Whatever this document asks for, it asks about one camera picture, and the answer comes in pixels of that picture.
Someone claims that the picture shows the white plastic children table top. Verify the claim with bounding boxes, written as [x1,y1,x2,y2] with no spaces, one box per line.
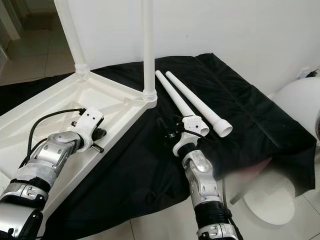
[0,70,158,223]

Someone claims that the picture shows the black cloth table cover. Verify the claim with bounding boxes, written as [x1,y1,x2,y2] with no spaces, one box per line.
[0,52,318,240]

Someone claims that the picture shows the pink fabric item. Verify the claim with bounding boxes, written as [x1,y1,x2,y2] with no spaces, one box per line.
[235,157,273,178]

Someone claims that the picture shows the white floor fan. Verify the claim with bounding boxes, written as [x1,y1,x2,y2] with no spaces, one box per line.
[240,76,320,227]

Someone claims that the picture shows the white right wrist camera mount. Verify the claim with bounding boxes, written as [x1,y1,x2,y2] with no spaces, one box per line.
[172,115,205,157]

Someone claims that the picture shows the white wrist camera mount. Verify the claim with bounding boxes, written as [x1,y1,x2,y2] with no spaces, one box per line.
[77,107,106,146]
[172,115,205,157]

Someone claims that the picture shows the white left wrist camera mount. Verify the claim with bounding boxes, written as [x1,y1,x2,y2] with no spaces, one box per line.
[77,107,106,146]

